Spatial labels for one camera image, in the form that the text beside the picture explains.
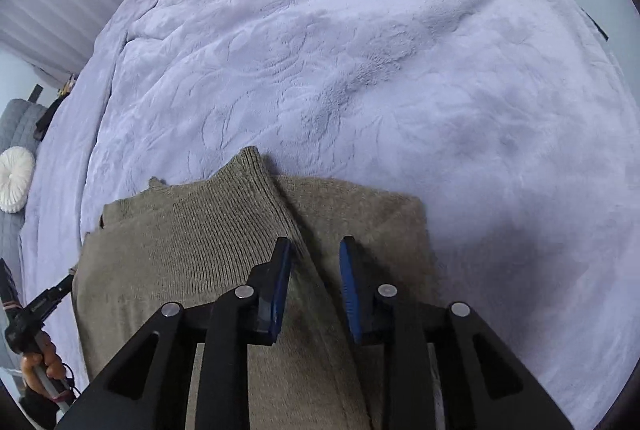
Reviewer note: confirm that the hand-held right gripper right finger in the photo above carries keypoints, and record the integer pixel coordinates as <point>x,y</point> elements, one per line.
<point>352,295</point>

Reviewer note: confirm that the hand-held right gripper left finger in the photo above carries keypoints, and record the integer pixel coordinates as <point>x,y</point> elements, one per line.
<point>272,290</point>

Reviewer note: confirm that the round white pleated cushion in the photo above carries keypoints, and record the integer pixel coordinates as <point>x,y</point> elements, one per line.
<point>15,180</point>

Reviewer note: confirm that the olive knitted sweater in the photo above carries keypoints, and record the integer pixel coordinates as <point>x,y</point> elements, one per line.
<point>200,250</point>

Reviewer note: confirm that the lavender plush blanket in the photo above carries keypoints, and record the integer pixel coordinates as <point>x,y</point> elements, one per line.
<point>400,110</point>

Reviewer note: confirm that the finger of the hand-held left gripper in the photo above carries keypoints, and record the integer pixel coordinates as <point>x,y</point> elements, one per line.
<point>52,295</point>

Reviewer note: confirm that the grey quilted sofa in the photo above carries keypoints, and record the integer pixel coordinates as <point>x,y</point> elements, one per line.
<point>17,125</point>

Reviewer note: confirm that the person's left hand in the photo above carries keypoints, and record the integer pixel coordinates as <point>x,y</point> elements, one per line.
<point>50,357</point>

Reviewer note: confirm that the person's left forearm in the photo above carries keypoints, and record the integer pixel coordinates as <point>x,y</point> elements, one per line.
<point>37,405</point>

